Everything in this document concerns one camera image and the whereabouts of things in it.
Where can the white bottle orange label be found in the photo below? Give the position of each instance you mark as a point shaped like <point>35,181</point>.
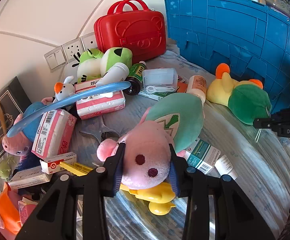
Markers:
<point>197,86</point>

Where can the clear plastic floss box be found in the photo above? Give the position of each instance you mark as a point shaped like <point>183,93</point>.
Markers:
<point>160,80</point>

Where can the pink tissue pack with barcode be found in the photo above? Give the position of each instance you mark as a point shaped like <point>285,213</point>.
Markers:
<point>54,134</point>

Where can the green frog plush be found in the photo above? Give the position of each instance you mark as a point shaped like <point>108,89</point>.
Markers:
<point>94,64</point>

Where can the small white pill bottle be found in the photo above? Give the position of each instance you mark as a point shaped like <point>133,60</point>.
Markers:
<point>225,167</point>

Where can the black gift box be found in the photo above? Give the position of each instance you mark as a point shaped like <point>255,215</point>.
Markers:
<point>13,101</point>

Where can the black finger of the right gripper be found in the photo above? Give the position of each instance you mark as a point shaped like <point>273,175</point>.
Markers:
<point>279,123</point>

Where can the white flat medicine box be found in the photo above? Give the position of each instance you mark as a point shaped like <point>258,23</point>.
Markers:
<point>30,177</point>

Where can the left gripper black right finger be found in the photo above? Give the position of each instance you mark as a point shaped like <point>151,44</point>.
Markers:
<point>235,215</point>

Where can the large pink pig plush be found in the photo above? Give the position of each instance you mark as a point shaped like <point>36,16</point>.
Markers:
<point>174,121</point>

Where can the white wall power socket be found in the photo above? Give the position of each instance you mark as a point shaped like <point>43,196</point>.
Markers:
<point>72,48</point>

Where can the small blue-shirt pig plush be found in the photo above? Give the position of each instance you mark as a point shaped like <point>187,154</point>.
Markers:
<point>21,144</point>

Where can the red white medicine box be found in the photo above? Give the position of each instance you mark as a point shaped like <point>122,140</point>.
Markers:
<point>51,165</point>

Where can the small green frog toy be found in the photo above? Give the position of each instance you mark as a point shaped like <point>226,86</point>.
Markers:
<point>5,169</point>

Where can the yellow beetle toy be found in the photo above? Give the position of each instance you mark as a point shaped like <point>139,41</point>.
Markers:
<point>159,197</point>

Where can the orange dress pig plush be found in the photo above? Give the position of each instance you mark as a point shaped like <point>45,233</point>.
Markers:
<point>9,210</point>

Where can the teal white medicine box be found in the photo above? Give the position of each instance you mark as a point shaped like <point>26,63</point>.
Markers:
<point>202,155</point>

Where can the blue plastic storage crate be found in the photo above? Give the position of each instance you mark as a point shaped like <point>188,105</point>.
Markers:
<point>252,38</point>

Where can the white wall switch panel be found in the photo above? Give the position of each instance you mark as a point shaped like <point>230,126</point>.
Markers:
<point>55,58</point>

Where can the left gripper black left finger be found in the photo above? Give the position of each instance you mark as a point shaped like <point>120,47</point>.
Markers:
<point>55,217</point>

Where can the red plastic carry case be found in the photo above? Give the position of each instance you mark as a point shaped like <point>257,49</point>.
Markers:
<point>131,24</point>

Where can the white goose plush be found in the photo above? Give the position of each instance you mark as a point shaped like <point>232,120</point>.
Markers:
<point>64,89</point>

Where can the green white flat box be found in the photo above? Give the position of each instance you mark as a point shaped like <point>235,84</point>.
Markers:
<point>155,96</point>

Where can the dark bottle green label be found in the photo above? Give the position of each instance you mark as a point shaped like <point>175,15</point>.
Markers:
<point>135,78</point>

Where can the pink Kotex pad pack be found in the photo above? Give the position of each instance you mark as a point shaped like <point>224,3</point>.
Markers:
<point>26,207</point>

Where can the pink striped tissue pack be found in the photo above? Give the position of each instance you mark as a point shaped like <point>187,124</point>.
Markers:
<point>99,104</point>

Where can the yellow duck plush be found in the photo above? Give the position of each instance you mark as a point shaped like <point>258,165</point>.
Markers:
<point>247,100</point>

